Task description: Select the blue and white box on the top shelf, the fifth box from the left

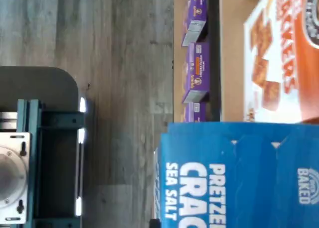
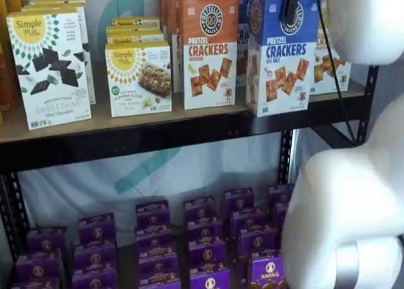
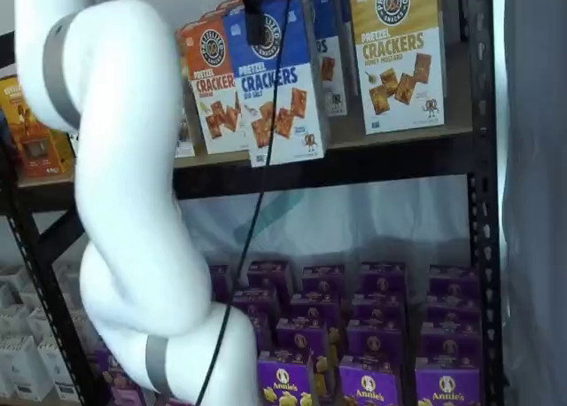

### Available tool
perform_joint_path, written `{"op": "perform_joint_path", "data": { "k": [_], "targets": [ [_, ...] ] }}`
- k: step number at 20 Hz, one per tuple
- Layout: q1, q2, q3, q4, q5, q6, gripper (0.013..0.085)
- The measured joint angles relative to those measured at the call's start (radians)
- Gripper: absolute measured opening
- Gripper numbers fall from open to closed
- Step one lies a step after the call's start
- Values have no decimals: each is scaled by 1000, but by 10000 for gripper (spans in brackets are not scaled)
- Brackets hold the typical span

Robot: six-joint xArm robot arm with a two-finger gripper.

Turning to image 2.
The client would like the orange cheddar crackers box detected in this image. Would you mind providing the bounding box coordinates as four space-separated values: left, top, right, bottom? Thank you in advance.
166 0 222 94
158 0 218 91
179 0 240 111

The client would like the translucent white plastic sheet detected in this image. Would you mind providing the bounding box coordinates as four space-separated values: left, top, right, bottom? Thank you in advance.
12 0 297 239

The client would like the black cable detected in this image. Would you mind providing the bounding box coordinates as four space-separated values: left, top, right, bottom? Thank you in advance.
313 0 364 146

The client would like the Simple Mills sweet thins box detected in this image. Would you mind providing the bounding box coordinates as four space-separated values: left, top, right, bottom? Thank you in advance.
20 2 97 106
30 0 88 6
6 7 93 131

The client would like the tan wooden shelf board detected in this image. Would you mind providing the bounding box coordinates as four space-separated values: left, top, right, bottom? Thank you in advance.
0 80 365 145

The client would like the purple Annie's snack box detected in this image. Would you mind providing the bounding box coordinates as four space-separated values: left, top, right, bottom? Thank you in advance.
135 200 171 228
236 226 278 255
190 266 232 289
15 250 64 283
74 240 117 268
134 225 174 252
188 238 227 268
11 276 62 289
27 226 69 255
184 195 219 221
138 271 181 289
231 208 266 230
223 187 256 215
273 202 290 230
186 218 223 242
71 266 119 289
237 251 290 289
78 212 116 243
137 250 179 274
268 184 295 205

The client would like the white pretzel crackers box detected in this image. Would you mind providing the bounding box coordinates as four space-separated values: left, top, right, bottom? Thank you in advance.
310 16 353 97

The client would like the plain orange box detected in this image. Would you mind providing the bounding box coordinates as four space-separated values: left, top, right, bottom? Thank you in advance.
0 0 20 113

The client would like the blue sea salt crackers box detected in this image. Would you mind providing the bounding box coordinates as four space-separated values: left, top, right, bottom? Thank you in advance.
245 0 320 118
220 0 264 88

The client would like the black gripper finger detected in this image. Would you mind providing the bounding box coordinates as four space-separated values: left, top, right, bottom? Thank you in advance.
282 0 306 22

